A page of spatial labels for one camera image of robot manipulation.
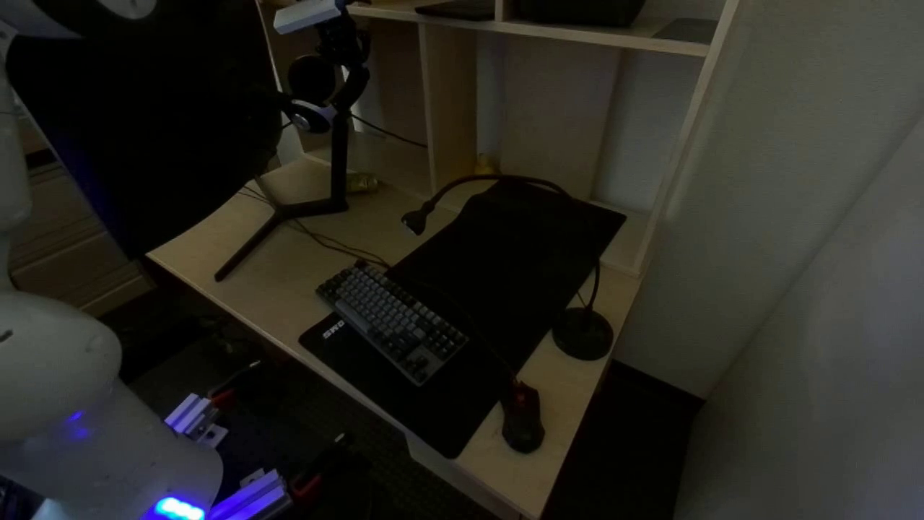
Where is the black zip case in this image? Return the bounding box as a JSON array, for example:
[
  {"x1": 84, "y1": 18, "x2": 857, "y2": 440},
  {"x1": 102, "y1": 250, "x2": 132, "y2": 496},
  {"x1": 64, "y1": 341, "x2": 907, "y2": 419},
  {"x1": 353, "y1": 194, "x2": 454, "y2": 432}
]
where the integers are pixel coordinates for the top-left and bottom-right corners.
[{"x1": 507, "y1": 0, "x2": 648, "y2": 29}]

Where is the black desk mat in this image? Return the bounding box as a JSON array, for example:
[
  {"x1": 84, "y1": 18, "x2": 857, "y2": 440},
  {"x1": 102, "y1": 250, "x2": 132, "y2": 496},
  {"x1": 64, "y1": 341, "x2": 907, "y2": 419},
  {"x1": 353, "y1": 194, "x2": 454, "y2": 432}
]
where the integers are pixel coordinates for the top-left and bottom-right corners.
[{"x1": 298, "y1": 175, "x2": 629, "y2": 463}]

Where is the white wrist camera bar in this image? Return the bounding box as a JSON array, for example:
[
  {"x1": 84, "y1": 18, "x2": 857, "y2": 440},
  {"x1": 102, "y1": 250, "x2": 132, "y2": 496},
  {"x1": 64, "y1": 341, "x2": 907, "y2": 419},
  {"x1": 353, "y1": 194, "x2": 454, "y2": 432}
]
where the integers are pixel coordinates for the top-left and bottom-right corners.
[{"x1": 272, "y1": 0, "x2": 353, "y2": 37}]

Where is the thin black hanging cable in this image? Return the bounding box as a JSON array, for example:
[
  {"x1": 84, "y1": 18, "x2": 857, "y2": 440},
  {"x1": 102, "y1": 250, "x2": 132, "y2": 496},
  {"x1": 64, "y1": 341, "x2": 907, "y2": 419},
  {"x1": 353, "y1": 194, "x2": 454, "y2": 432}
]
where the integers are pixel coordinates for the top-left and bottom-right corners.
[{"x1": 349, "y1": 113, "x2": 429, "y2": 152}]

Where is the light wooden shelf unit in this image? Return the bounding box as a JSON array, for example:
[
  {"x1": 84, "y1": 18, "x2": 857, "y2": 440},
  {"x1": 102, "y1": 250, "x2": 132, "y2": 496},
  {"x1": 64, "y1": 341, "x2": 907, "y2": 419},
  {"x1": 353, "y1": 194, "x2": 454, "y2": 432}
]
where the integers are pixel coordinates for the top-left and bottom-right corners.
[{"x1": 253, "y1": 0, "x2": 744, "y2": 282}]

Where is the black computer mouse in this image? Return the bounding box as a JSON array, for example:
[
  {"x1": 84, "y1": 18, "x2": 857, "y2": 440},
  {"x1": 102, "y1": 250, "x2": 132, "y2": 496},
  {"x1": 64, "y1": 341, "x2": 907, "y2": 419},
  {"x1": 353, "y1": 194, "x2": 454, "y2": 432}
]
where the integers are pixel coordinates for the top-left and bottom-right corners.
[{"x1": 499, "y1": 380, "x2": 549, "y2": 455}]

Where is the grey mechanical keyboard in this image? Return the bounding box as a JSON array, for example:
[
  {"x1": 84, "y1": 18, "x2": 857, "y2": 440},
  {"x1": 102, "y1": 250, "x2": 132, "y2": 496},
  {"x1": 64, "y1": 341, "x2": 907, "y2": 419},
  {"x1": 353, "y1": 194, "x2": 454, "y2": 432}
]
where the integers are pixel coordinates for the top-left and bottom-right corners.
[{"x1": 315, "y1": 256, "x2": 474, "y2": 390}]

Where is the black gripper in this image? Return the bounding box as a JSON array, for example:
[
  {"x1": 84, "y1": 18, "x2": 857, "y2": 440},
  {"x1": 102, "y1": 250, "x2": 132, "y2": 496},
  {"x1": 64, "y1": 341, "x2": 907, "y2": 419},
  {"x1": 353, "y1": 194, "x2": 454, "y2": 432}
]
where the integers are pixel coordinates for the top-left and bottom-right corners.
[{"x1": 318, "y1": 15, "x2": 375, "y2": 103}]

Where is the black perforated breadboard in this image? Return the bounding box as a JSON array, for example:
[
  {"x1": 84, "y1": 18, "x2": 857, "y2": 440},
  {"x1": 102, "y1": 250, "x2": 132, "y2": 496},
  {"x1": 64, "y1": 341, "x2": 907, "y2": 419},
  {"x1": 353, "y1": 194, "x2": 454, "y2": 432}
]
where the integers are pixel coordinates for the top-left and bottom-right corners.
[{"x1": 95, "y1": 314, "x2": 502, "y2": 520}]

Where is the black gooseneck desk lamp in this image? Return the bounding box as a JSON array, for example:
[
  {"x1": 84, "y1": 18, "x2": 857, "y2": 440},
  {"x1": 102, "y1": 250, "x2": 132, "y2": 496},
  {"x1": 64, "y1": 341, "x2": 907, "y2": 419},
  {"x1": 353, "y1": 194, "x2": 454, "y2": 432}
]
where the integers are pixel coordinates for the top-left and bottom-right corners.
[{"x1": 402, "y1": 171, "x2": 616, "y2": 363}]

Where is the orange black bar clamp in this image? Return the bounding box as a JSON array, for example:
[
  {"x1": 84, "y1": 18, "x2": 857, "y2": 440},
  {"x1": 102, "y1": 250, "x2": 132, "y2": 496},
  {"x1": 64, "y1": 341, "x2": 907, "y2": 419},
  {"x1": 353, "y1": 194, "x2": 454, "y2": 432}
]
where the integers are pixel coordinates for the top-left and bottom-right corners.
[
  {"x1": 206, "y1": 354, "x2": 265, "y2": 402},
  {"x1": 285, "y1": 429, "x2": 354, "y2": 496}
]

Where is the flat black device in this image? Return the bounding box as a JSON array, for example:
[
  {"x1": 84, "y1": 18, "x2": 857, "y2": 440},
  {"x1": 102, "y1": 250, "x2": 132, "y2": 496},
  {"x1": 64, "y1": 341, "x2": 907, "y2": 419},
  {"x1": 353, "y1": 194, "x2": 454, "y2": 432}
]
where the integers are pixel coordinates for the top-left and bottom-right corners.
[{"x1": 412, "y1": 0, "x2": 499, "y2": 24}]

